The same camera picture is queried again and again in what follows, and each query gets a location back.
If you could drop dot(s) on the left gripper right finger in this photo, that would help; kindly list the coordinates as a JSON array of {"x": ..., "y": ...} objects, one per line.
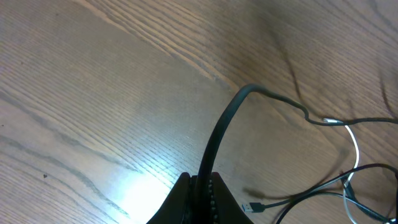
[{"x": 223, "y": 207}]

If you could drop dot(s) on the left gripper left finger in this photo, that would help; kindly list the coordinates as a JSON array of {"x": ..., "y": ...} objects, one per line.
[{"x": 173, "y": 208}]

